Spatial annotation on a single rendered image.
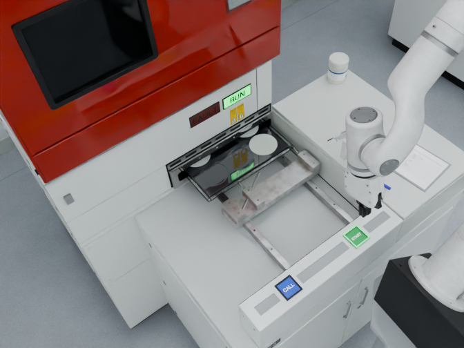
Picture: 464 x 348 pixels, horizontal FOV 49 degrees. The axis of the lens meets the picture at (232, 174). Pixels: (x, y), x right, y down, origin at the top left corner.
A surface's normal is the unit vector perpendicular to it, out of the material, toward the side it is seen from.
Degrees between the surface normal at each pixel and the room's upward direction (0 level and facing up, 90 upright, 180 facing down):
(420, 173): 0
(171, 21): 90
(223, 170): 0
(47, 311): 0
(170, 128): 90
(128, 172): 90
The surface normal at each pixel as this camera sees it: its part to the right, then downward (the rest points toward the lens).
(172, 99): 0.60, 0.61
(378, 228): -0.06, -0.61
